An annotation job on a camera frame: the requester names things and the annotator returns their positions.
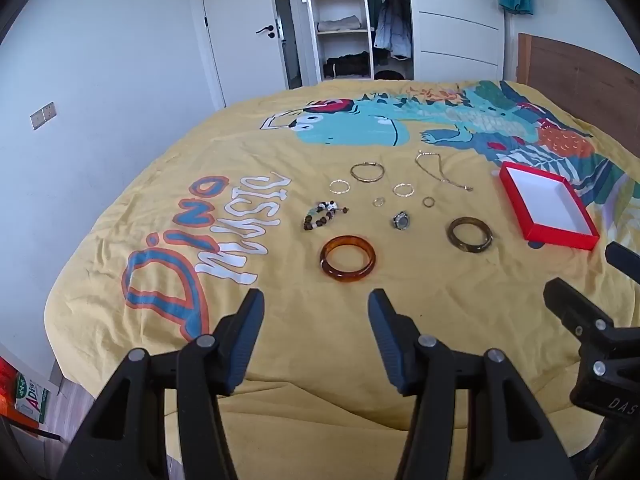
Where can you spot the silver pendant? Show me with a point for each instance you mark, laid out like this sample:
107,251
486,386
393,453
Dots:
401,220

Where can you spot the black bag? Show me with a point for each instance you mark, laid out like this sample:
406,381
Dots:
388,75

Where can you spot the wooden headboard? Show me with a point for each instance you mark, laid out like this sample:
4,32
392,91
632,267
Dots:
570,67

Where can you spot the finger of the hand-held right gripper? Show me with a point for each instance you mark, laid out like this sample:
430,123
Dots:
625,260
570,302

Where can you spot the green and white carton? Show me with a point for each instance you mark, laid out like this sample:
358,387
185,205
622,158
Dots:
31,397

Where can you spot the amber bangle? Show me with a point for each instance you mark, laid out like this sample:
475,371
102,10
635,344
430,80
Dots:
330,248

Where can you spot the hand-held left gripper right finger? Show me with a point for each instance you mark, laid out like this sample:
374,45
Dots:
386,332

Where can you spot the folded dark clothes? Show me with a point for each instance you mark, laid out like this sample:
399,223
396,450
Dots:
345,64

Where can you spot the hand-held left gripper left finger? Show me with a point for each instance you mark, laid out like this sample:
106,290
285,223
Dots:
246,332

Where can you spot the white door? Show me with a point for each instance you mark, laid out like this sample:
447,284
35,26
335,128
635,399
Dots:
240,70

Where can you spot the white wardrobe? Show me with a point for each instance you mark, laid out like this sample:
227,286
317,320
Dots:
450,25

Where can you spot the twisted silver hoop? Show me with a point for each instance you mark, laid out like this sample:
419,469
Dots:
403,184
340,180

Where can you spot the wall switch panel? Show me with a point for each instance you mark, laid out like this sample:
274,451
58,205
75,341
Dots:
43,115

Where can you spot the yellow dinosaur print blanket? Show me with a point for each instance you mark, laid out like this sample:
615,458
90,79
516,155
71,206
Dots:
280,160

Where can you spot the red carton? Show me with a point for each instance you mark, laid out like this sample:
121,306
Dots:
9,385

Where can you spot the hanging jackets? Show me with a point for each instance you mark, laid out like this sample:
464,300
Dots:
392,15

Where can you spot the dark olive bangle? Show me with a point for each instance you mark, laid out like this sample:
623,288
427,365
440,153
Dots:
454,234

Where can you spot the red jewelry box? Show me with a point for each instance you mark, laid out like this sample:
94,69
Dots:
547,205

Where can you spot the folded beige clothes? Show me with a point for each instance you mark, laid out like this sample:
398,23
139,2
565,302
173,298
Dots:
339,23

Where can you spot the thin silver bangle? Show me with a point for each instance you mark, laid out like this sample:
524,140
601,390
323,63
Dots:
356,176

